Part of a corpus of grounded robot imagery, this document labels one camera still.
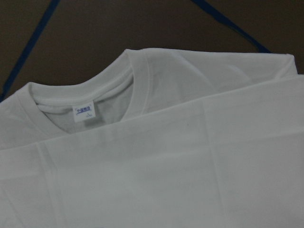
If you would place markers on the white long-sleeve printed shirt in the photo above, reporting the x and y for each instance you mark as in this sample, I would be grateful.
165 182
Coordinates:
162 138

